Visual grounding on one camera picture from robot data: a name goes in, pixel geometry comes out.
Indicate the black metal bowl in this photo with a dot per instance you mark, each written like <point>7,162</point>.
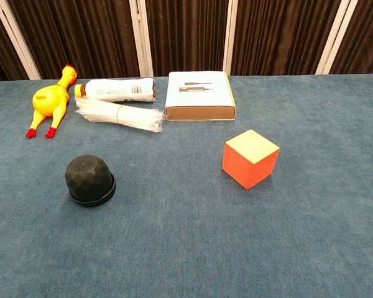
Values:
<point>87,174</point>

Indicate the black round bowl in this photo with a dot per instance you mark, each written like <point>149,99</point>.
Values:
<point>93,203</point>

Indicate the white cardboard box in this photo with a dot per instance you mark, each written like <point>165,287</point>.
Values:
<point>199,93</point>

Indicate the orange yellow foam cube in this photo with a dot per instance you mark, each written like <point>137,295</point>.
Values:
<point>248,164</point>

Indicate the white bottle orange cap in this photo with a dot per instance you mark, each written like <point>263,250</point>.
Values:
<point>118,90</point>

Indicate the blue felt table cover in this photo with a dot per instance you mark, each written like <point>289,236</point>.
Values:
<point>174,242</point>

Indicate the dark brown curtain panel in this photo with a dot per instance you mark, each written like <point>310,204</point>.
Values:
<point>0,46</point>
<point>366,37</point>
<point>186,37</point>
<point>279,37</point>
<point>81,37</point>

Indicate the yellow rubber chicken toy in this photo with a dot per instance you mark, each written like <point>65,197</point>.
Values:
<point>49,102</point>

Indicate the white frame post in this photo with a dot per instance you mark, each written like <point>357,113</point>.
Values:
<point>18,46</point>
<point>332,37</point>
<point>230,37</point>
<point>141,40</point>

